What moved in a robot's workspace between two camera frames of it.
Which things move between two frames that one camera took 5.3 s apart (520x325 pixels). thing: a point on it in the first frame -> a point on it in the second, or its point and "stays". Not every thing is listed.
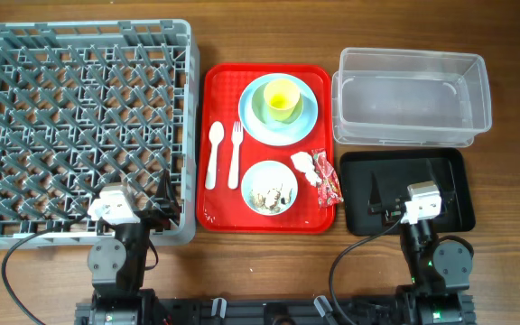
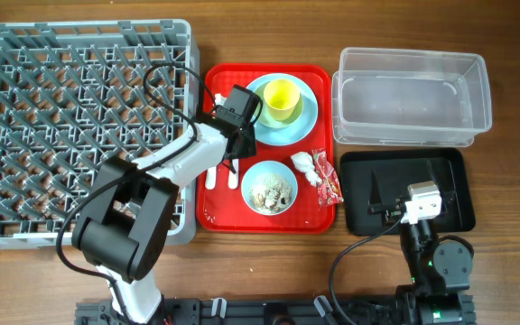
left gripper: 157,221 -> 251,143
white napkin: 303,162 stays
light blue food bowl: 269,188 stays
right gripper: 392,211 stays
